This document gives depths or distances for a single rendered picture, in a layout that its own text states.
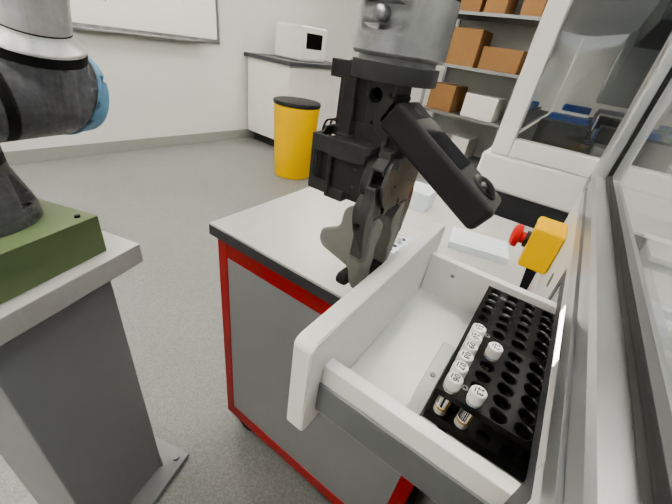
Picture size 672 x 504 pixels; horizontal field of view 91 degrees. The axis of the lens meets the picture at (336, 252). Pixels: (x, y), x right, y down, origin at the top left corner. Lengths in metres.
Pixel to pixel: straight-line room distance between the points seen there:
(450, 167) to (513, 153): 0.84
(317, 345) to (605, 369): 0.17
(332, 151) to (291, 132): 2.72
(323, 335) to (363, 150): 0.15
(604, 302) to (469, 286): 0.20
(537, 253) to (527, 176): 0.51
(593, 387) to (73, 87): 0.67
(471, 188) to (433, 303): 0.23
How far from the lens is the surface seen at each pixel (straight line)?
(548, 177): 1.11
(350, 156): 0.30
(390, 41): 0.28
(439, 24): 0.29
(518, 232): 0.64
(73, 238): 0.65
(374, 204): 0.29
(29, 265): 0.63
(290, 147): 3.06
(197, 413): 1.33
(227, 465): 1.23
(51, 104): 0.66
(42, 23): 0.64
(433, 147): 0.28
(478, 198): 0.27
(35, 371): 0.74
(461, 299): 0.48
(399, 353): 0.39
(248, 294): 0.77
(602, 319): 0.27
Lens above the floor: 1.11
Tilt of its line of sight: 32 degrees down
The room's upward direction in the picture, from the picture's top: 9 degrees clockwise
